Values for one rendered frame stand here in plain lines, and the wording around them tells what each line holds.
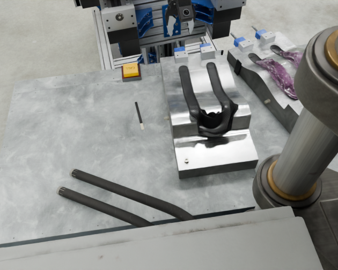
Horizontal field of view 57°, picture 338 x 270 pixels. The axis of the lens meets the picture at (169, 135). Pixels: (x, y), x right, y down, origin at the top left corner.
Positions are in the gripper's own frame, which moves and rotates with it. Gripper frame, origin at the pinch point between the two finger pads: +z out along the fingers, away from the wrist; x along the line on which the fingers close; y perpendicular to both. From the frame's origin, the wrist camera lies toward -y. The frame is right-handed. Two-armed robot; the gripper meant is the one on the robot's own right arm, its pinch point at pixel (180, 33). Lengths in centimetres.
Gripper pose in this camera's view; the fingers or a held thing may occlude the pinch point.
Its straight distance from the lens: 120.3
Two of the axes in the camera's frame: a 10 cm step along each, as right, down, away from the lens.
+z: 0.5, 5.7, 8.2
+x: -9.9, 1.4, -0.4
